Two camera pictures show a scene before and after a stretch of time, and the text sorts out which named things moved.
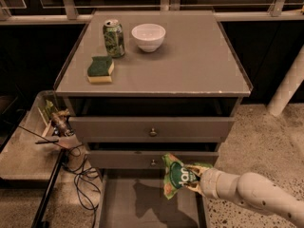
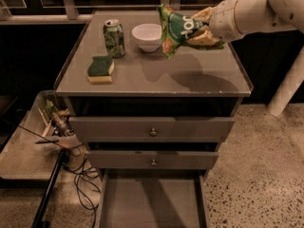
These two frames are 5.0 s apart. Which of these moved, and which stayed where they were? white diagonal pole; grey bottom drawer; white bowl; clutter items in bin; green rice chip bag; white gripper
Moved: green rice chip bag; white gripper
Stayed: grey bottom drawer; clutter items in bin; white diagonal pole; white bowl
